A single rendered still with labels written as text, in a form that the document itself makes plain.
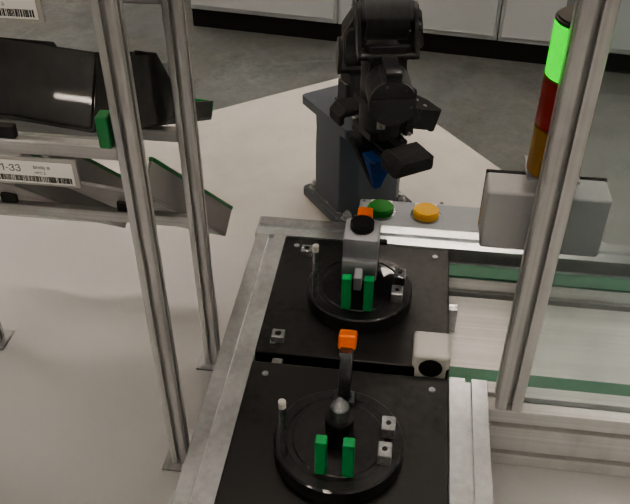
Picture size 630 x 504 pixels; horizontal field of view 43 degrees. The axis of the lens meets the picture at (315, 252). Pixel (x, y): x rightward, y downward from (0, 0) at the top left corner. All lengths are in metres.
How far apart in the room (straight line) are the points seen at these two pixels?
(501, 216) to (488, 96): 2.96
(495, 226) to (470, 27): 3.26
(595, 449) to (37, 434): 0.70
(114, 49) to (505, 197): 0.39
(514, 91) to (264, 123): 2.29
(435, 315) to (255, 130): 0.75
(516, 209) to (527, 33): 3.26
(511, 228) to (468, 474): 0.27
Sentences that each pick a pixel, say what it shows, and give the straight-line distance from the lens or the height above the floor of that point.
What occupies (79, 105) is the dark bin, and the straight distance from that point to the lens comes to 0.78.
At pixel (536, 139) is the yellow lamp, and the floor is 1.30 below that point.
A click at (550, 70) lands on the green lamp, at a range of 0.75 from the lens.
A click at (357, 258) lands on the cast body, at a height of 1.06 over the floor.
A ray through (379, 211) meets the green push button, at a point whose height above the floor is 0.97.
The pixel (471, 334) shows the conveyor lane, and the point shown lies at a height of 0.92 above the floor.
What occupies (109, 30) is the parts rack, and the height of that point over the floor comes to 1.42.
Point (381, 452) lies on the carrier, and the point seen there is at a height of 1.01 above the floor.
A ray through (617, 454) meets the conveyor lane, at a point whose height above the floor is 0.90.
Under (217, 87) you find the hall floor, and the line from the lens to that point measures 3.79.
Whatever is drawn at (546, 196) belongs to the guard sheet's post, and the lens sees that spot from 0.77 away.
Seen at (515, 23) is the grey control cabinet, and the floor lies 0.20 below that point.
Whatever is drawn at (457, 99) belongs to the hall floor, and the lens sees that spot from 3.72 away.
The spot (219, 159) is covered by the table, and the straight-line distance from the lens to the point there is 1.58.
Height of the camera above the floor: 1.68
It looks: 38 degrees down
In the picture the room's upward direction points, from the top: straight up
